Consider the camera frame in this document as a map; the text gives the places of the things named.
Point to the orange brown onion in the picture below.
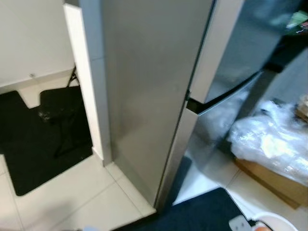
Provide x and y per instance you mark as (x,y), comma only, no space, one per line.
(262,228)

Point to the silver fridge compartment door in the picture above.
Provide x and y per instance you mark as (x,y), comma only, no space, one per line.
(211,125)

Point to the silver fridge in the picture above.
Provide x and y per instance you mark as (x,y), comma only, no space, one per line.
(144,96)

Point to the clear bubble wrap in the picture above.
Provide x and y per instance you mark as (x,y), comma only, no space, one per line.
(269,139)

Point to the brown cardboard box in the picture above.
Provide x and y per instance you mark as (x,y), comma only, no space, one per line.
(274,180)

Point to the silver freezer door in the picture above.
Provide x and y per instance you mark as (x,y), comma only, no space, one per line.
(250,48)

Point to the green basket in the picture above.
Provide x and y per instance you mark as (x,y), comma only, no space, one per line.
(298,20)

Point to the black folding chair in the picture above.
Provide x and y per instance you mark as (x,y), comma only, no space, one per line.
(57,103)

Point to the notched black floor mat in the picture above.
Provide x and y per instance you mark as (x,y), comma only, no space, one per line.
(29,159)

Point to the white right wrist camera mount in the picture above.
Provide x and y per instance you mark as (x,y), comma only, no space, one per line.
(238,224)

